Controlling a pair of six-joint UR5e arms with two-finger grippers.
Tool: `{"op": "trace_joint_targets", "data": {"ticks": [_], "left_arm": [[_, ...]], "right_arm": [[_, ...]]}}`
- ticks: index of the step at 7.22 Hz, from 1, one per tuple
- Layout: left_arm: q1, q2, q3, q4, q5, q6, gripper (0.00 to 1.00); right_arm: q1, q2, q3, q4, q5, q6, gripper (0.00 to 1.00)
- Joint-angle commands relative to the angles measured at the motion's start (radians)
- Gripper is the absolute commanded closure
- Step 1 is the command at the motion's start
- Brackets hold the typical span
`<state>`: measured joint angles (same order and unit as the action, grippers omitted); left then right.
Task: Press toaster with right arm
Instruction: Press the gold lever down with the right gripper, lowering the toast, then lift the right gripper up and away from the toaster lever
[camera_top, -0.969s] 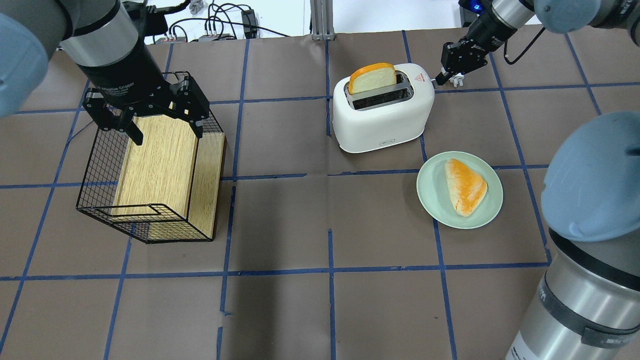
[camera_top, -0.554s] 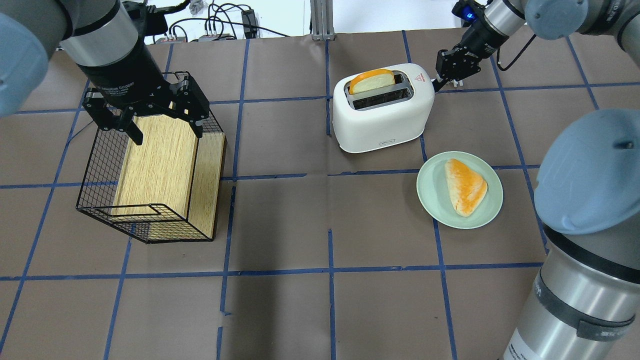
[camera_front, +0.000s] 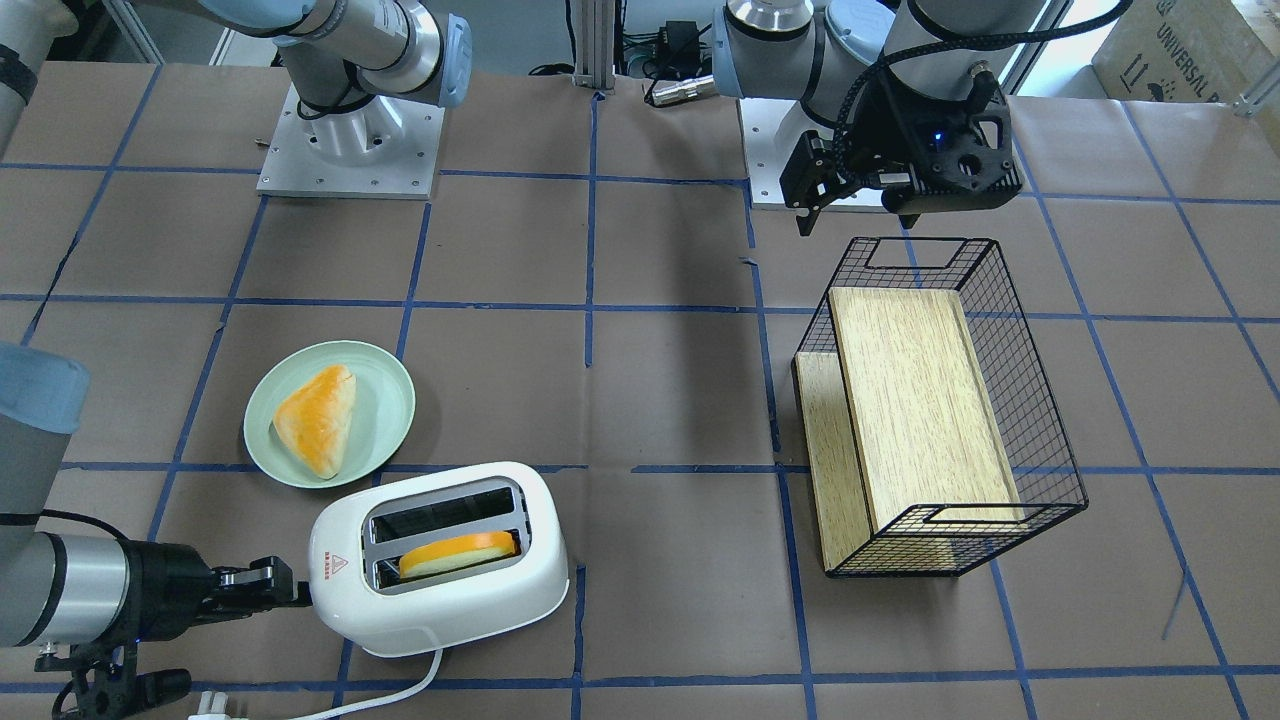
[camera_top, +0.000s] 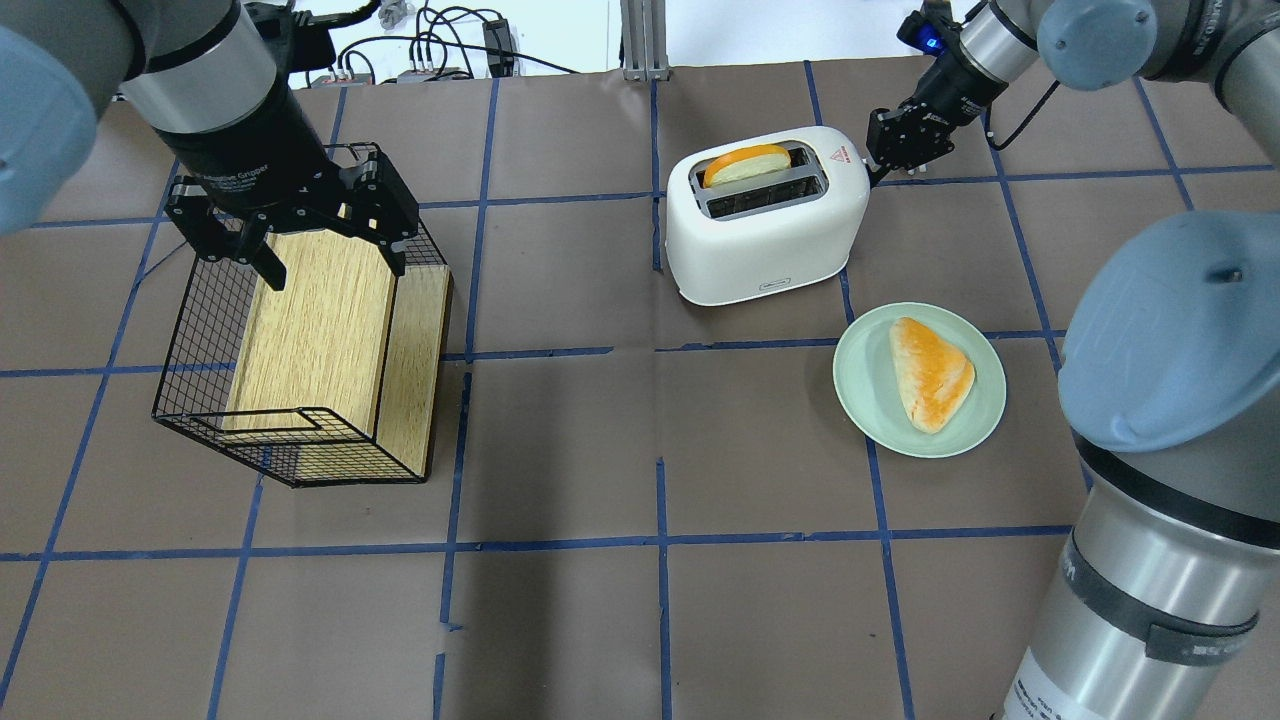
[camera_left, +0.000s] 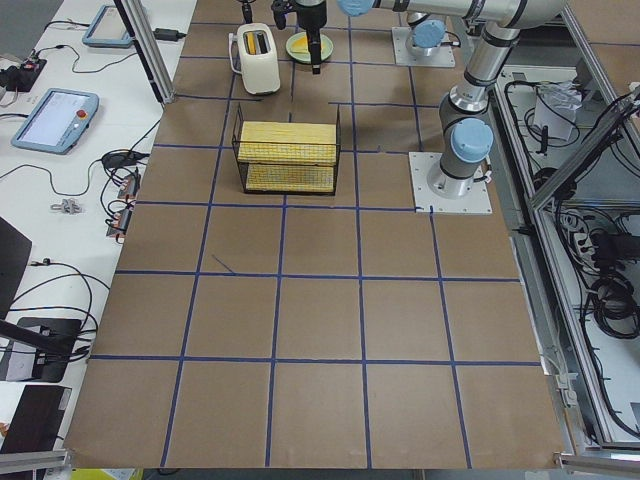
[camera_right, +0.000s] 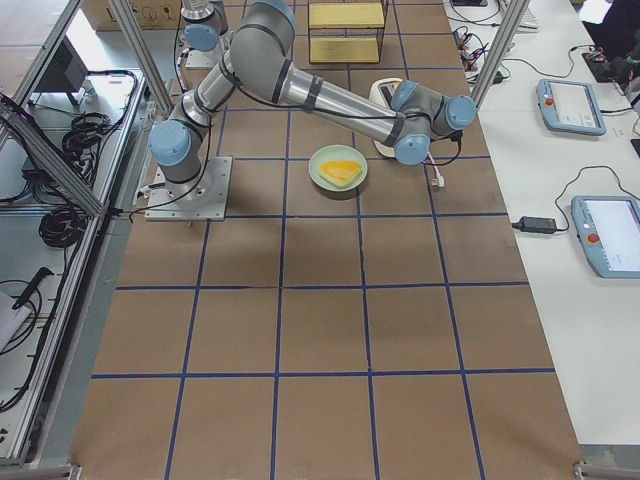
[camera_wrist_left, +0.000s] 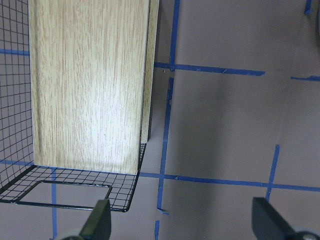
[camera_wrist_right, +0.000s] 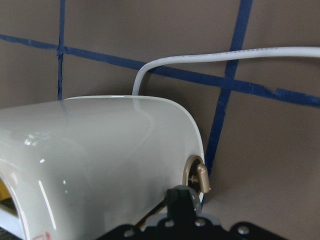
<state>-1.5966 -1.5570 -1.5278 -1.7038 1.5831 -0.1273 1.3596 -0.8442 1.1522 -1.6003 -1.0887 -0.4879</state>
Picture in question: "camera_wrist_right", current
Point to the white two-slot toaster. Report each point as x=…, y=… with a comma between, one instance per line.
x=78, y=167

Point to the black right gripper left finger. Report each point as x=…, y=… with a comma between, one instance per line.
x=174, y=203

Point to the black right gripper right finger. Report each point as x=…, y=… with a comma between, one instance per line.
x=195, y=199

